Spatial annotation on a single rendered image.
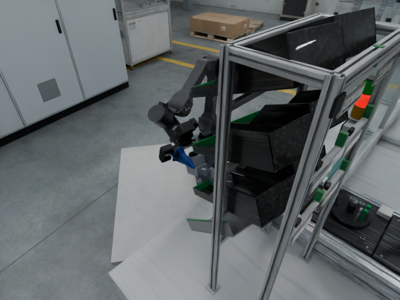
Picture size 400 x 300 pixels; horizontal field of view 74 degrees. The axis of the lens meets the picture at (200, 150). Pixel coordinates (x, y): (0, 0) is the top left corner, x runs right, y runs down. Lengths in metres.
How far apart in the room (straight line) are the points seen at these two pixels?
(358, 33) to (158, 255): 0.91
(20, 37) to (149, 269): 2.87
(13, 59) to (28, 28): 0.35
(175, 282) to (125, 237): 0.28
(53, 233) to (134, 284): 1.49
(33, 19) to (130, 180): 2.48
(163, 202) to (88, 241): 1.15
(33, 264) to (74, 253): 0.27
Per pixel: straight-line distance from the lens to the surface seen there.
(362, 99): 1.13
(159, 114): 0.82
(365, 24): 0.62
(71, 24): 3.72
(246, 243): 1.11
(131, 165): 1.45
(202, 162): 0.83
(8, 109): 3.54
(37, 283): 2.26
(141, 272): 1.06
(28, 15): 3.48
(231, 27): 6.41
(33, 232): 2.54
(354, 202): 1.13
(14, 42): 3.44
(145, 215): 1.21
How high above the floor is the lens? 1.79
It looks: 38 degrees down
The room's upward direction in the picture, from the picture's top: straight up
